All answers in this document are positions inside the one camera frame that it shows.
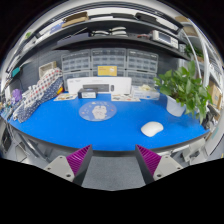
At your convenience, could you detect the white electronic instrument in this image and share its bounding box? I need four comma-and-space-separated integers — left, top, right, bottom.
152, 30, 178, 49

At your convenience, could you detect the illustrated card left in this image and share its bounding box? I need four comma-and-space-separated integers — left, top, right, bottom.
53, 93, 77, 101

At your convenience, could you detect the grey drawer organizer right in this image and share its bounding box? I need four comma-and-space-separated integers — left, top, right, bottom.
126, 49, 159, 87

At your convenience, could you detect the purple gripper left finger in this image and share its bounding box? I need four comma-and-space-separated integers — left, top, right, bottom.
44, 145, 93, 186

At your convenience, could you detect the long white keyboard box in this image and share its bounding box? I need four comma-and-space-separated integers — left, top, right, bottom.
67, 77, 132, 94

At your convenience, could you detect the grey drawer organizer middle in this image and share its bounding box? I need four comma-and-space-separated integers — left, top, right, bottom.
91, 48, 126, 77

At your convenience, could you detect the green potted plant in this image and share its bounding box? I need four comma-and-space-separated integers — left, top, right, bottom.
154, 61, 212, 122

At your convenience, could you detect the dark wall shelf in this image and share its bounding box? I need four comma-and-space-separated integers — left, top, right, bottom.
6, 19, 189, 73

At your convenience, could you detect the small black box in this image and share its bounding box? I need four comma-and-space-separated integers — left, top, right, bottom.
78, 88, 97, 99

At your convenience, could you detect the yellow label card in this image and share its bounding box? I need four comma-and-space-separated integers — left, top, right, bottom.
98, 66, 117, 77

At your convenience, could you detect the grey drawer organizer left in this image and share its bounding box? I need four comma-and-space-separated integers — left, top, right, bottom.
61, 50, 91, 90

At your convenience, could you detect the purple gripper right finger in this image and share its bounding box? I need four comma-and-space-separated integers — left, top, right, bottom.
135, 145, 182, 184

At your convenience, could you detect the white plant pot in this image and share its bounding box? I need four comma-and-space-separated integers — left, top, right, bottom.
166, 96, 186, 117

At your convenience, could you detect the illustrated card right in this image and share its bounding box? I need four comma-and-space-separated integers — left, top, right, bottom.
111, 94, 141, 102

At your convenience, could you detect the grey drawer organizer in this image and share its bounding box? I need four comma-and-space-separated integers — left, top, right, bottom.
91, 48, 126, 77
126, 49, 159, 87
61, 50, 91, 90

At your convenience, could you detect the cardboard box on shelf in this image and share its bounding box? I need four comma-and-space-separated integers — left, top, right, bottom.
62, 12, 89, 27

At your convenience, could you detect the white computer mouse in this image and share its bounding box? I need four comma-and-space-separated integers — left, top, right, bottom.
141, 121, 164, 137

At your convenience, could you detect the white tissue box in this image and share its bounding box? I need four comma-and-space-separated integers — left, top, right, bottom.
131, 85, 160, 100

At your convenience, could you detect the patterned fabric cloth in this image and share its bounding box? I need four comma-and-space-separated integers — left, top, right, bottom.
13, 67, 63, 123

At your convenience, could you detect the illustrated card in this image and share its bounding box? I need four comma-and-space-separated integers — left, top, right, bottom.
111, 94, 141, 102
53, 93, 77, 101

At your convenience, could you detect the purple plush toy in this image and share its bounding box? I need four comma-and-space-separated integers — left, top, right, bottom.
11, 89, 22, 104

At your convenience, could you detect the beige framed box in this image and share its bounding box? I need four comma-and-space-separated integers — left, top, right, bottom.
39, 61, 57, 78

